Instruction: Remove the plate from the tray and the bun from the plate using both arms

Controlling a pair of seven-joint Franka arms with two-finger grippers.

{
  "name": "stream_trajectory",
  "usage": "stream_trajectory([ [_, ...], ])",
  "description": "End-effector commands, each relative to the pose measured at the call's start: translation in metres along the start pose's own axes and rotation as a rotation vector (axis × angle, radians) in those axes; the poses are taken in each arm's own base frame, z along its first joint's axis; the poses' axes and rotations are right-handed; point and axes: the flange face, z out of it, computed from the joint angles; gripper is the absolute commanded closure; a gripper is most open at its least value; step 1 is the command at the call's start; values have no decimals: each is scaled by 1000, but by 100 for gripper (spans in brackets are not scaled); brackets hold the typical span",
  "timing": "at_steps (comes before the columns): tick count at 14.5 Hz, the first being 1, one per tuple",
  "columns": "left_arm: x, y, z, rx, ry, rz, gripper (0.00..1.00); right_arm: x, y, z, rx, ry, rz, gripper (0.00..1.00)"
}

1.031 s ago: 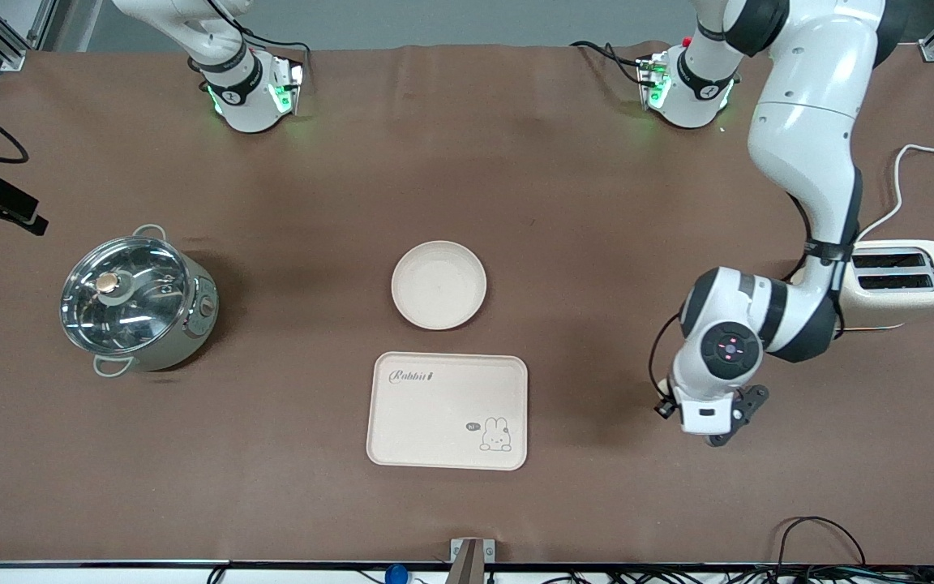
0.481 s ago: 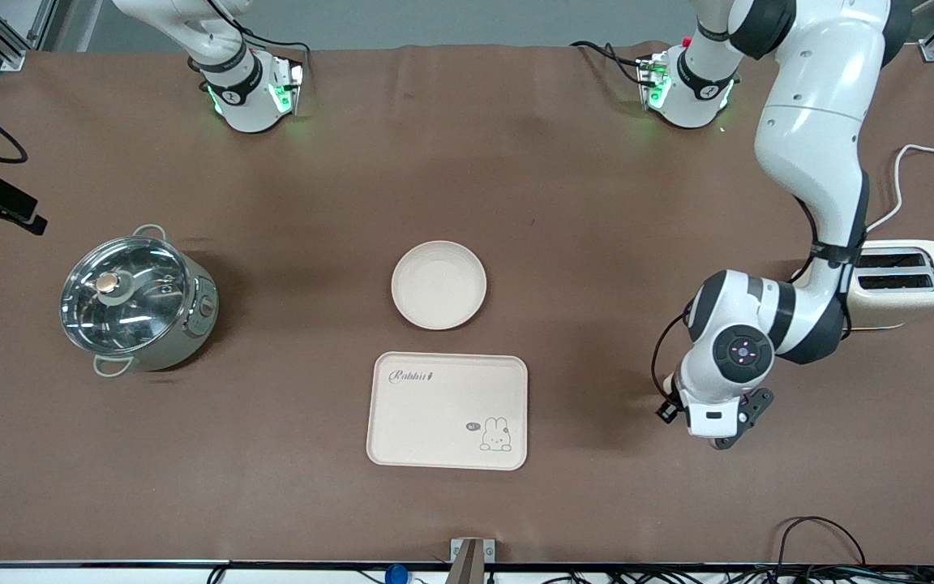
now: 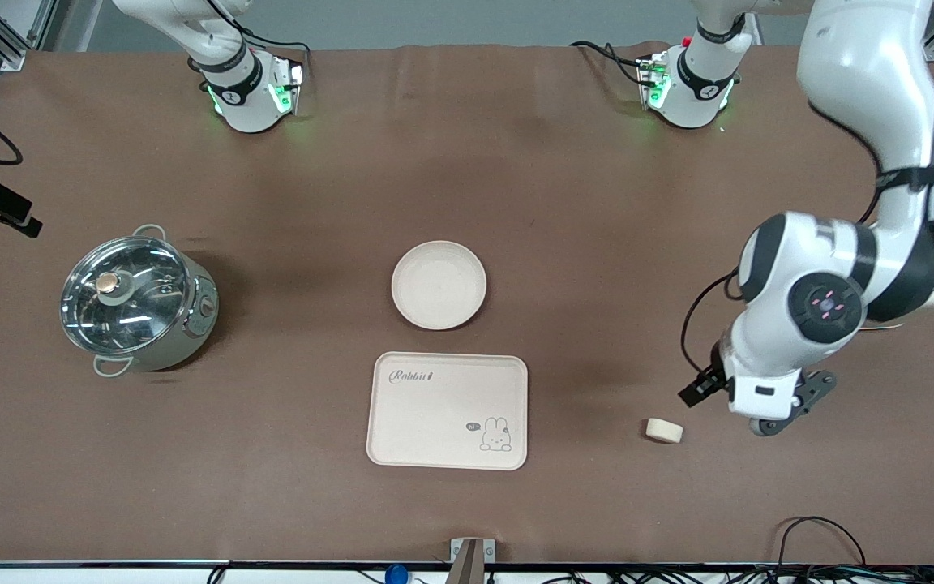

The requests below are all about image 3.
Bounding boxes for brown table cloth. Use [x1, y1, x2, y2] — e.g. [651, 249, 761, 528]
[0, 42, 934, 566]

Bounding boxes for silver electric cooking pot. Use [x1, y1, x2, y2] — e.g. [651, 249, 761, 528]
[60, 225, 220, 378]

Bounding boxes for black base cable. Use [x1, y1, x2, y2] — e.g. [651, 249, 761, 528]
[206, 0, 312, 80]
[570, 40, 656, 87]

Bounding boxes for cream rabbit print tray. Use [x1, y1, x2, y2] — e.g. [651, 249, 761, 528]
[366, 350, 529, 471]

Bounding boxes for black left base cable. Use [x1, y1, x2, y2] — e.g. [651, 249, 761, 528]
[570, 40, 656, 87]

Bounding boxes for small cream bun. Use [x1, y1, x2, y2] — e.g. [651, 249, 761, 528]
[646, 417, 685, 445]

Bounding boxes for glass pot lid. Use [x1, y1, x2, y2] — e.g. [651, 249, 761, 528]
[60, 235, 193, 356]

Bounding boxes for black looped cable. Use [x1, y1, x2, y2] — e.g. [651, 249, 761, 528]
[775, 516, 868, 569]

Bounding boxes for grey metal camera bracket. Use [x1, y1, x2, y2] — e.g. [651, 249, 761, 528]
[448, 538, 496, 584]

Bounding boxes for black right base cable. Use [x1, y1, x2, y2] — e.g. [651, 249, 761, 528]
[206, 0, 312, 80]

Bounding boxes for round cream plate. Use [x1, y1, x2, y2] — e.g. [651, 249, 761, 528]
[391, 240, 488, 331]

